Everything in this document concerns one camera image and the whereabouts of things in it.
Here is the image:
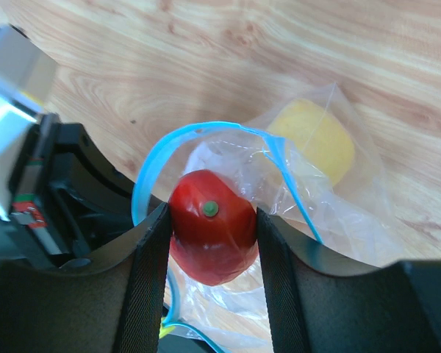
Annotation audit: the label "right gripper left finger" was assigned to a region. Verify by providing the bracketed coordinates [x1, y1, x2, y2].
[0, 203, 171, 352]

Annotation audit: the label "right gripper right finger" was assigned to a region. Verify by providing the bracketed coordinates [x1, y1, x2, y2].
[257, 209, 441, 352]

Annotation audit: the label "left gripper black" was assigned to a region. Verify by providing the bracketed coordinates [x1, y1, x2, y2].
[8, 113, 134, 268]

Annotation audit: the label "fake red mango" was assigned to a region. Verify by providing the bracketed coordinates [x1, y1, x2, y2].
[168, 170, 259, 286]

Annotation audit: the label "blue zip top bag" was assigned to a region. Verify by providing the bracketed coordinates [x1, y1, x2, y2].
[132, 84, 403, 352]

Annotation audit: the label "fake yellow pear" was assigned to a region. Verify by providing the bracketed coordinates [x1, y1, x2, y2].
[267, 99, 355, 186]

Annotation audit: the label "yellow zip slider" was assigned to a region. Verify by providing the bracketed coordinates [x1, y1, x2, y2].
[159, 322, 175, 340]

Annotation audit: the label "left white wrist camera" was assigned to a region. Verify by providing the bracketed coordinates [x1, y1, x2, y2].
[0, 25, 57, 221]

